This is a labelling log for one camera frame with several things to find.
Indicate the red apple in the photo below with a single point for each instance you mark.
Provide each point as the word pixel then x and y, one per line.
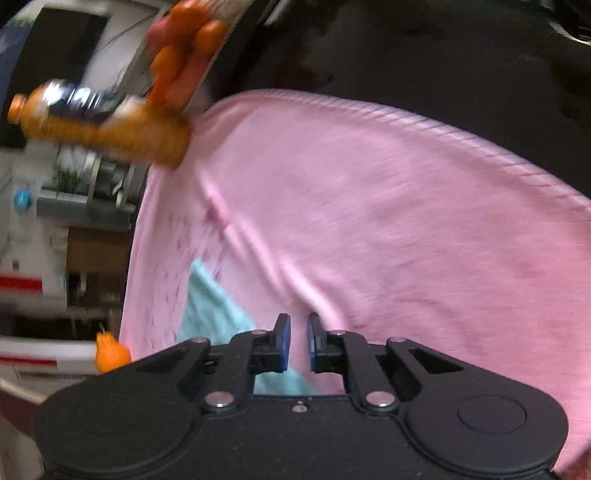
pixel 159 31
pixel 187 83

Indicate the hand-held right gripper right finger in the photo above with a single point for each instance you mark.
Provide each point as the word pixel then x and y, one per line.
pixel 314 346

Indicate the large bumpy orange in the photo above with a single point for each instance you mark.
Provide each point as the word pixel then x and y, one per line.
pixel 111 355

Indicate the orange juice bottle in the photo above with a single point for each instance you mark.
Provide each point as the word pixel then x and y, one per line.
pixel 115 138

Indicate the tangerine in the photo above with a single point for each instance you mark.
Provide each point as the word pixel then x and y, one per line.
pixel 210 37
pixel 166 62
pixel 187 17

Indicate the teal shirt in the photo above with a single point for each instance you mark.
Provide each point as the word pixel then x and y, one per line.
pixel 212 314

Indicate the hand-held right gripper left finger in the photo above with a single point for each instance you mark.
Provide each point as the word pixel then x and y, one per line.
pixel 284 344

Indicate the dark cloth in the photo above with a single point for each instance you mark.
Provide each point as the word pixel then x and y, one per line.
pixel 415 55

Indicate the metal fruit tray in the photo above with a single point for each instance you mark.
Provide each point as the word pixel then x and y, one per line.
pixel 231 27

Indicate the white red striped counter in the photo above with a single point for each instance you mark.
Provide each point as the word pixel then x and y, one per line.
pixel 27 353

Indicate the pink printed blanket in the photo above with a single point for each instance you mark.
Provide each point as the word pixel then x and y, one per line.
pixel 369 207

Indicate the wooden cabinet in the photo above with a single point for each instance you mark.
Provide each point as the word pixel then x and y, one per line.
pixel 97 251

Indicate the metal tv stand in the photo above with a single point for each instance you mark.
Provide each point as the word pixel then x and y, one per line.
pixel 83 207

